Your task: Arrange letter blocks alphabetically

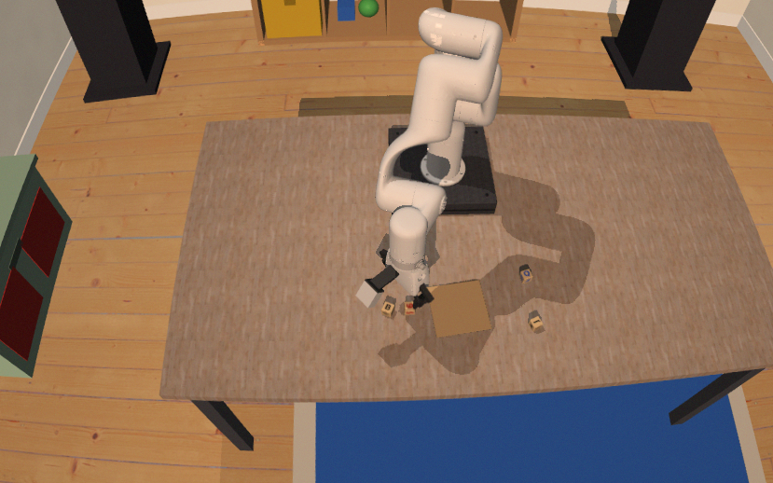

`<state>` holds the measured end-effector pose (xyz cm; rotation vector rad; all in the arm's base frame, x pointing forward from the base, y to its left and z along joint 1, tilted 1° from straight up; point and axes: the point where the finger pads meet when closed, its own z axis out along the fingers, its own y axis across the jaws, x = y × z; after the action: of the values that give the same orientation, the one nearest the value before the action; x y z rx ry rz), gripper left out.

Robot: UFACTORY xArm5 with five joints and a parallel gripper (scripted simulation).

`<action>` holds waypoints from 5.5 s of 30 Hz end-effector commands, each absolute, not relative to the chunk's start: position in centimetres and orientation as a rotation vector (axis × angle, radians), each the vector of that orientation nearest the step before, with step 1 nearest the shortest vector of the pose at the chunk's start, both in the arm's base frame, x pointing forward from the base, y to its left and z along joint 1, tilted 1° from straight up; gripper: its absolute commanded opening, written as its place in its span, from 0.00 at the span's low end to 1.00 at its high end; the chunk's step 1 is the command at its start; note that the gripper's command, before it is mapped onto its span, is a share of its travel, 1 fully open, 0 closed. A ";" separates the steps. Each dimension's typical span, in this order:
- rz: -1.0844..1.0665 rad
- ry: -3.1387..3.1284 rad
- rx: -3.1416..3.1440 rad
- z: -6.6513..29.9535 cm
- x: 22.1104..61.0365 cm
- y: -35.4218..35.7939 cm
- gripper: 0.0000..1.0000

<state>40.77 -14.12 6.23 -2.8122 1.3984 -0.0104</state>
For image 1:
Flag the orange flat mat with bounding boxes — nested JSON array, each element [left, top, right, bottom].
[[427, 280, 491, 338]]

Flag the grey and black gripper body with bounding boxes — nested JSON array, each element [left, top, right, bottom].
[[386, 250, 429, 296]]

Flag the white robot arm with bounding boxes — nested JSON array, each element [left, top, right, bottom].
[[376, 7, 503, 270]]

